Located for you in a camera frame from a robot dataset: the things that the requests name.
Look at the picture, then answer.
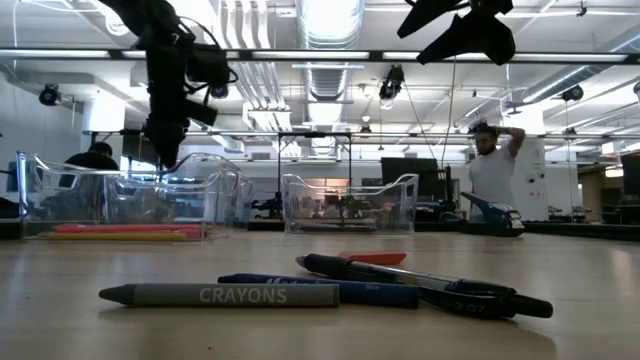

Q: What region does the blue crayon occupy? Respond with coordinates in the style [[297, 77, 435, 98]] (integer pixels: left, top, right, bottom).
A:
[[217, 272, 421, 310]]

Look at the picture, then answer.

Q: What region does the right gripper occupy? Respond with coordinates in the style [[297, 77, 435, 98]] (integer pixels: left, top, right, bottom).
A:
[[397, 0, 516, 65]]

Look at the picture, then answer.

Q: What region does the silver ventilation duct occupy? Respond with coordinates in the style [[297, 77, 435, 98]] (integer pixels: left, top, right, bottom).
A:
[[294, 0, 366, 156]]

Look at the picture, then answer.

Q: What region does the black stapler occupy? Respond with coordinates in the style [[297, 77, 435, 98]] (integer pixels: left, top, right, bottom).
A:
[[459, 191, 526, 238]]

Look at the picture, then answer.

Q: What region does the black clear-barrel pen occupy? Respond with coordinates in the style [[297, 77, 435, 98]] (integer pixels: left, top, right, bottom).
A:
[[294, 252, 555, 321]]

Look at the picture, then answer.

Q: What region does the clear plastic bin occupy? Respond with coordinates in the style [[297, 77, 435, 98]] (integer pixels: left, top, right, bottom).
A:
[[112, 152, 255, 229], [280, 172, 420, 236], [17, 151, 244, 242]]

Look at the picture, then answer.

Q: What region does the black monitor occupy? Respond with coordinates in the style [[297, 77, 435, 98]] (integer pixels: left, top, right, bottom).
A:
[[619, 152, 640, 199], [380, 157, 440, 201]]

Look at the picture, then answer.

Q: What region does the plain orange eraser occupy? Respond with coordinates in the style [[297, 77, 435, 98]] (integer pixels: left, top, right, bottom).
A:
[[337, 251, 409, 267]]

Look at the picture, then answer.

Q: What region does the grey crayon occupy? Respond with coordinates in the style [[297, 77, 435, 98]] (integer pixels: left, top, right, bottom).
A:
[[98, 282, 341, 309]]

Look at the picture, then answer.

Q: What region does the person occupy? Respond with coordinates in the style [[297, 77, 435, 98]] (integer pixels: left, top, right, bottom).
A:
[[39, 141, 121, 221], [467, 122, 527, 221]]

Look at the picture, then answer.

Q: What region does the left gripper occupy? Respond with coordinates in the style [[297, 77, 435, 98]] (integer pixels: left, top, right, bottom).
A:
[[143, 34, 220, 171]]

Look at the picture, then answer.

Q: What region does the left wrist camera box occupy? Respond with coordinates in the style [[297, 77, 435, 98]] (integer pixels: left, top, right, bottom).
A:
[[184, 42, 239, 100]]

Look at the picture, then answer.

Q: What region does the orange pencil with pink eraser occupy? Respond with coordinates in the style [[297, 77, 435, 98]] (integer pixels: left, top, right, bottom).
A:
[[38, 230, 191, 243]]

